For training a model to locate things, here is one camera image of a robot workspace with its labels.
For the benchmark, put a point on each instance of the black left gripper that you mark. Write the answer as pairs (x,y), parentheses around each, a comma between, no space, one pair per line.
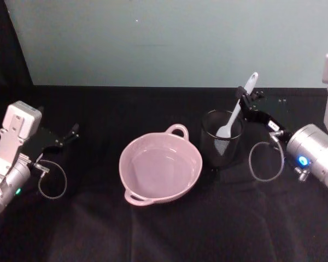
(42,140)

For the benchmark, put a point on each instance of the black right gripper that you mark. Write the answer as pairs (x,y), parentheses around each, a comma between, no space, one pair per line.
(262,118)

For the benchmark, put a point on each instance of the pale grey spatula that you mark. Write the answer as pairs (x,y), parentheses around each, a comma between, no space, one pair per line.
(236,112)

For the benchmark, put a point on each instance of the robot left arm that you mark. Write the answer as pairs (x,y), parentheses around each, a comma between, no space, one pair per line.
(8,152)

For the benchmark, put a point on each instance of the black mesh cup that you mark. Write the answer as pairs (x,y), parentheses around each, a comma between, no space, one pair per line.
(221,155)

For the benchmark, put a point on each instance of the black curtain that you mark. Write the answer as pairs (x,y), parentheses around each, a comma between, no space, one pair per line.
(5,43)

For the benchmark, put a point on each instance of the black table cloth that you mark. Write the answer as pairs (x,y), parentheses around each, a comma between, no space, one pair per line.
(164,232)

